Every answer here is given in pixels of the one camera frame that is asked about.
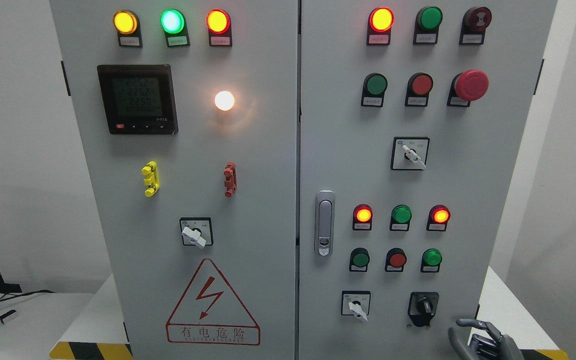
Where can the red push button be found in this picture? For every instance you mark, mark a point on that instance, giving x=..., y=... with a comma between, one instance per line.
x=395, y=260
x=418, y=89

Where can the silver door handle lock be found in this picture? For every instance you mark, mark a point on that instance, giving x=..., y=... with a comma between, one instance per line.
x=324, y=222

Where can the yellow indicator light top left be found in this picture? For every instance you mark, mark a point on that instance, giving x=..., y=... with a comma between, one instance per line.
x=127, y=25

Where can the red terminal connector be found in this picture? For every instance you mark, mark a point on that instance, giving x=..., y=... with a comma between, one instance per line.
x=230, y=179

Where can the green push button lower left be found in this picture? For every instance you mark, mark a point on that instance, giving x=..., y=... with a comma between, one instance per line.
x=359, y=260

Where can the red lit indicator middle left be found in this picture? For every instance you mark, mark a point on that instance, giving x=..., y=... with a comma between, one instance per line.
x=362, y=217

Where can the black yellow hazard tape left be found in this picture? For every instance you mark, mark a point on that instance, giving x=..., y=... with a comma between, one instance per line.
x=71, y=350

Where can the green push button lower right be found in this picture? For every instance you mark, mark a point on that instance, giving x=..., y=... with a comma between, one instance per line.
x=431, y=261

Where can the black rotary knob switch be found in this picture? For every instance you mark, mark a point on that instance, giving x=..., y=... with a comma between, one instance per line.
x=422, y=307

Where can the red lit indicator middle right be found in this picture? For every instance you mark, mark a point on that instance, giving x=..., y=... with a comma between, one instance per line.
x=438, y=218

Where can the red-orange indicator light left door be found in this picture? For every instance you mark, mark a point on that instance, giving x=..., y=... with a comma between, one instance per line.
x=219, y=25

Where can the green push button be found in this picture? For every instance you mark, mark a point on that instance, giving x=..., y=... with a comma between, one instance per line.
x=431, y=261
x=359, y=260
x=373, y=90

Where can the green push button upper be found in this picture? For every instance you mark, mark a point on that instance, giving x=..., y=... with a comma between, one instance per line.
x=373, y=90

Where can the green lit indicator light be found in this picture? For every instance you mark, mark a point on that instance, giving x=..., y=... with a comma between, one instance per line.
x=175, y=28

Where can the red push button upper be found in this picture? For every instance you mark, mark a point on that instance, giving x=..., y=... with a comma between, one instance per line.
x=418, y=89

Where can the green indicator top right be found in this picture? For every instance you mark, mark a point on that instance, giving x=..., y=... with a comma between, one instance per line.
x=426, y=26

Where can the red lit indicator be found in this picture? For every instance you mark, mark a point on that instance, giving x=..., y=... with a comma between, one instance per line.
x=362, y=217
x=438, y=218
x=379, y=26

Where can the red lit indicator top right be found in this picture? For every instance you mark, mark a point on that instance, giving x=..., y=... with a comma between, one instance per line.
x=379, y=26

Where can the red electrical warning sticker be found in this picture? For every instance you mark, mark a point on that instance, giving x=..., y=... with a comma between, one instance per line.
x=211, y=312

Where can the grey electrical cabinet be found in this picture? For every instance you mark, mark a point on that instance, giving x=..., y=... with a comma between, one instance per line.
x=296, y=69

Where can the dark red buzzer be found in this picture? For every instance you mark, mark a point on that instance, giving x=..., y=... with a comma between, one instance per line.
x=474, y=24

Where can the black yellow hazard tape right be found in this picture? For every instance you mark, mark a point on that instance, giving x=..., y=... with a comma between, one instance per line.
x=554, y=354

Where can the yellow terminal connector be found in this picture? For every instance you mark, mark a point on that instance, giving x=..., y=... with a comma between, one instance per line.
x=151, y=178

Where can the black digital power meter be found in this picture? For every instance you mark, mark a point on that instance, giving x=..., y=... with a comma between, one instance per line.
x=138, y=99

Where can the black yellow hazard tape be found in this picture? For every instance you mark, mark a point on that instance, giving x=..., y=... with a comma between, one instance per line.
x=71, y=350
x=554, y=354

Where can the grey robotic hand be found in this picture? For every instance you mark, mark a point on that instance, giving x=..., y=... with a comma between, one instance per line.
x=498, y=347

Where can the white lit indicator lamp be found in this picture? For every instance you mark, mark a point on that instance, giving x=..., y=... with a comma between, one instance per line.
x=224, y=100

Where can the white selector switch upper right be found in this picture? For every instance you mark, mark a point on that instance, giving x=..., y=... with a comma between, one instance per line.
x=409, y=153

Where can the red push button lower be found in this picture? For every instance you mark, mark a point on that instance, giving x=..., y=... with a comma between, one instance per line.
x=395, y=260

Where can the white selector switch lower right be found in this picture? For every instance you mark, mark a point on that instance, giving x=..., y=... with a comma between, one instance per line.
x=356, y=304

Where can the green indicator middle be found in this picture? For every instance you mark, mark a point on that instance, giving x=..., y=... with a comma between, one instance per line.
x=400, y=218

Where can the white selector switch left door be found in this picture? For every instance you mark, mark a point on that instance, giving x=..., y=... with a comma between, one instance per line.
x=196, y=231

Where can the white selector switch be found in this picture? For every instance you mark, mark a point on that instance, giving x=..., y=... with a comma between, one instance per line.
x=409, y=153
x=356, y=304

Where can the small white black adapter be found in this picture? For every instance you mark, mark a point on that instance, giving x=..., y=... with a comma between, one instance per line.
x=6, y=317

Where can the red emergency stop button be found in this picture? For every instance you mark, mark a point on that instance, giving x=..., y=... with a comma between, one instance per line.
x=466, y=87

